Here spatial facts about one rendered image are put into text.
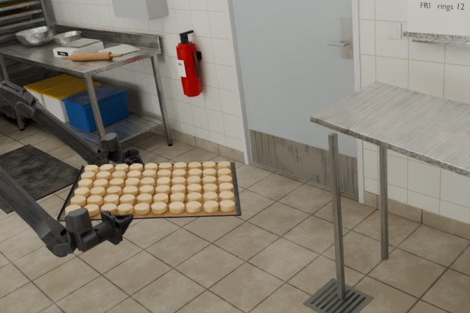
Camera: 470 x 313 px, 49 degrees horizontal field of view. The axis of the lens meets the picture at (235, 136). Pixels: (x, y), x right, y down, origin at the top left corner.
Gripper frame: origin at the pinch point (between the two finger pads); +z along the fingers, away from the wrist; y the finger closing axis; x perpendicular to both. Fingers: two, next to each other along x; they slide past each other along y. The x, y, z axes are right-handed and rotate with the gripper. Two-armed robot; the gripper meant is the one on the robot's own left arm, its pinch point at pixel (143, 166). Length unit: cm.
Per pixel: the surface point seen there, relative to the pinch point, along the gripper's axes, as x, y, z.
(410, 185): -158, 58, 45
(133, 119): -154, 72, -217
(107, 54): -121, 4, -197
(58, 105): -116, 61, -278
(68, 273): -8, 101, -95
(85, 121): -114, 66, -231
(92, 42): -135, 2, -237
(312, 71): -161, 1, -29
